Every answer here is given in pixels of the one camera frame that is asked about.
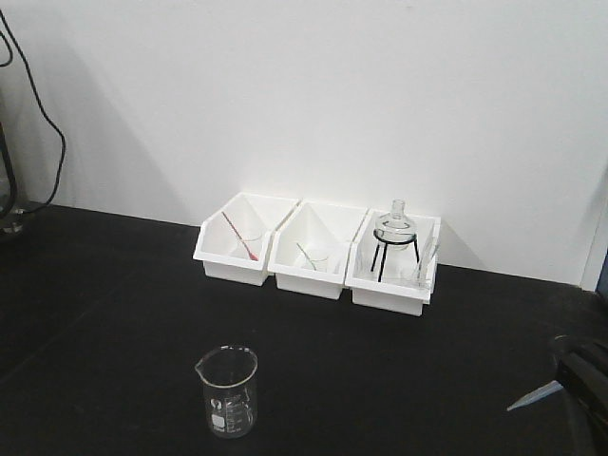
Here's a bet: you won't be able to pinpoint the black tripod stand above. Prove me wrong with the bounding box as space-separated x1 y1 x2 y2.
370 228 420 282

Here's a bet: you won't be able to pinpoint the left white storage bin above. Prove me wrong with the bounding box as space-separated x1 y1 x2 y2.
193 192 299 286

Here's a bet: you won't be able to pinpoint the small beaker in left bin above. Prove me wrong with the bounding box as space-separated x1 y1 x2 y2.
236 232 262 259

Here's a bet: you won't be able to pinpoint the transparent plastic pipette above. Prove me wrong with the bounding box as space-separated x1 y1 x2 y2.
506 380 563 411

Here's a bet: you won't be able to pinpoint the small beaker in middle bin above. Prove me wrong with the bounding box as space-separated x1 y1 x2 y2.
299 250 329 272

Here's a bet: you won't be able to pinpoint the white storage bin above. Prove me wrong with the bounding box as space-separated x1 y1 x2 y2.
193 192 299 286
268 199 368 300
345 209 442 316

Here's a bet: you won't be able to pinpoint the clear pipettes in bin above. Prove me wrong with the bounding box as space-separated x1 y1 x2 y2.
411 236 439 288

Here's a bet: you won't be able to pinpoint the black cable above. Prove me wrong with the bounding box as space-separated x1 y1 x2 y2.
0 9 67 206

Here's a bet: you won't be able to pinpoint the green pipette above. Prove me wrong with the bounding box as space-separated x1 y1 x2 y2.
295 242 327 271

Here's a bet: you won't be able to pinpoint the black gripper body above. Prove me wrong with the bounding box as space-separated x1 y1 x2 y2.
551 335 607 455

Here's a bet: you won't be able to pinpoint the middle white storage bin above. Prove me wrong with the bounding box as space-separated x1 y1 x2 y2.
268 199 368 300

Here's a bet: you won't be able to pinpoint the round glass flask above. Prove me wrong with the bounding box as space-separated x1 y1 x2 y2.
373 199 417 249

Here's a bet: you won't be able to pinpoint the right white storage bin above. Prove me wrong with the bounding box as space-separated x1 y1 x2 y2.
345 209 442 316

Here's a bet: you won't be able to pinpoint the dark equipment at left edge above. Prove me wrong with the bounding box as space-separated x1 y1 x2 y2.
1 117 28 242

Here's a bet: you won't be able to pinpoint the small beaker in bin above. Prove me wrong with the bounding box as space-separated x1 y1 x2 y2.
236 232 262 259
299 250 329 272

